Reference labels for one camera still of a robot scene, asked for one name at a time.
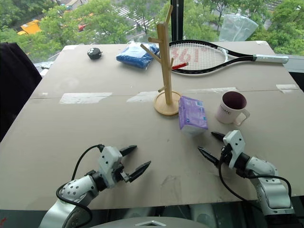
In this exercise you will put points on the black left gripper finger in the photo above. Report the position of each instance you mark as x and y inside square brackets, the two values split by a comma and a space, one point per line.
[128, 149]
[140, 171]

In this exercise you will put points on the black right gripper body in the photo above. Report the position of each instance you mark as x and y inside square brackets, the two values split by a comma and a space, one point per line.
[225, 154]

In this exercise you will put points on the grey robot torso top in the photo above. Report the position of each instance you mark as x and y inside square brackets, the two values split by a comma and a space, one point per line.
[152, 223]

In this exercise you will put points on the blue cloth in plastic bag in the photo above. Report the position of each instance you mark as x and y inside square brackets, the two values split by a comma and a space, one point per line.
[133, 58]

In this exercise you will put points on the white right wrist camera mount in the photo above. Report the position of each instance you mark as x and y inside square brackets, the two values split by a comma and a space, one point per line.
[235, 145]

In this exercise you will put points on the black window frame post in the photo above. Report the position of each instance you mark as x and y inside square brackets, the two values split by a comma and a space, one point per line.
[177, 19]

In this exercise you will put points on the black and white tennis racket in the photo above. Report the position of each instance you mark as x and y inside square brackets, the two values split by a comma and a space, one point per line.
[268, 58]

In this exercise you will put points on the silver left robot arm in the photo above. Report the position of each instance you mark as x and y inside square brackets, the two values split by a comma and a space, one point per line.
[73, 187]

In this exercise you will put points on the clear tape patch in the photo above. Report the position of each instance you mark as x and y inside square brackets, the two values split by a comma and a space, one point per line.
[287, 88]
[141, 97]
[85, 97]

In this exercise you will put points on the small black round gadget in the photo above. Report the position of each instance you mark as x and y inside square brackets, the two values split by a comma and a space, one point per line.
[94, 53]

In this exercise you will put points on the clear plastic bag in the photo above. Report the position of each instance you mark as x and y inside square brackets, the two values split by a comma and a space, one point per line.
[237, 27]

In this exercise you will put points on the dark fabric chair back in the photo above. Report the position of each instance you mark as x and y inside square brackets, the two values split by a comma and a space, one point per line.
[16, 85]

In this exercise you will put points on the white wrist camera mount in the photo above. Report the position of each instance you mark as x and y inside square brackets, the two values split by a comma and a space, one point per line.
[235, 145]
[109, 164]

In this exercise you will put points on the white mug maroon inside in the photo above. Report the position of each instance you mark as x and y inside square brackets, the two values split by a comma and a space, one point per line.
[225, 114]

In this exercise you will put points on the purple tissue pack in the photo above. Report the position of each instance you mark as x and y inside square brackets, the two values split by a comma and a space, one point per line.
[192, 114]

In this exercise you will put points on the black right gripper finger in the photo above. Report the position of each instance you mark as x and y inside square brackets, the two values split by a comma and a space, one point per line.
[209, 156]
[218, 136]

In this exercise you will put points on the wooden mug tree stand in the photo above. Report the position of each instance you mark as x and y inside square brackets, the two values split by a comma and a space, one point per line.
[166, 71]

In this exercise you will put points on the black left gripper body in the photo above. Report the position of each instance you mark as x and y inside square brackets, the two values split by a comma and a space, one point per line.
[121, 176]

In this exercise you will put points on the red tape mark on peg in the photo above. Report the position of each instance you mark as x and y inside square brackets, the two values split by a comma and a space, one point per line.
[180, 65]

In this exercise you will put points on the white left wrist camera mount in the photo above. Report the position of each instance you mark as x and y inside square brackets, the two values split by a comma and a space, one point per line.
[109, 164]

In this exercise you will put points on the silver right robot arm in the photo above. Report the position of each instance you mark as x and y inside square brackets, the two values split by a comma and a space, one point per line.
[273, 187]

